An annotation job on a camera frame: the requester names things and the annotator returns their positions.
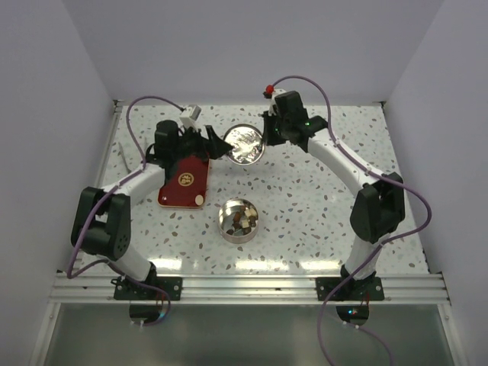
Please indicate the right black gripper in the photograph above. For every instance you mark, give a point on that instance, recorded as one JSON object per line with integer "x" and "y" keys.
{"x": 269, "y": 139}

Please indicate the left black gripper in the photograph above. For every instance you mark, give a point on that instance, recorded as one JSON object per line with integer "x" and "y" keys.
{"x": 216, "y": 147}

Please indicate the round silver tin lid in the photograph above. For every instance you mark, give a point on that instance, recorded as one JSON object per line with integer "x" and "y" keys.
{"x": 247, "y": 143}

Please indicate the metal serving tongs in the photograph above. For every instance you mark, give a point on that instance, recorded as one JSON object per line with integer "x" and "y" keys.
{"x": 123, "y": 158}

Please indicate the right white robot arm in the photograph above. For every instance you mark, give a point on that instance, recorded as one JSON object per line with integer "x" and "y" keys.
{"x": 379, "y": 205}

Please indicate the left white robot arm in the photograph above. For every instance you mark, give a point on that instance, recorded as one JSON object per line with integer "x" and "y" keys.
{"x": 101, "y": 232}

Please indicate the round cream chocolate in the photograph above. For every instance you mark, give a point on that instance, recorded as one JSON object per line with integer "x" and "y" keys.
{"x": 199, "y": 199}

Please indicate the round silver tin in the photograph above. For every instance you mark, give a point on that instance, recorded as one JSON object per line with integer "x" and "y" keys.
{"x": 230, "y": 230}

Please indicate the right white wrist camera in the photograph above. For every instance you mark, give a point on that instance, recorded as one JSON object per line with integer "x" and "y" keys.
{"x": 270, "y": 93}

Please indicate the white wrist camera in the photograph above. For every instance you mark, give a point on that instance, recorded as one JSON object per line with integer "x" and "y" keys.
{"x": 189, "y": 116}
{"x": 270, "y": 93}

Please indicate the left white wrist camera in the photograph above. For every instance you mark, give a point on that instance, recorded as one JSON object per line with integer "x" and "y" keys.
{"x": 189, "y": 116}

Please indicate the left black base bracket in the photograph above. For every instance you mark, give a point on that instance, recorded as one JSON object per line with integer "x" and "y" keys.
{"x": 163, "y": 288}

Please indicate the black base bracket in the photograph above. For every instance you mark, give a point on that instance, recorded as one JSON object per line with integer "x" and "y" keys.
{"x": 354, "y": 290}
{"x": 163, "y": 288}

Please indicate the right black base bracket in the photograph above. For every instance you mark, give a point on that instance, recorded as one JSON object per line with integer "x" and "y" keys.
{"x": 354, "y": 290}

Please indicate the aluminium front rail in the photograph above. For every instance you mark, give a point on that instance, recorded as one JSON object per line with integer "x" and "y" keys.
{"x": 415, "y": 289}

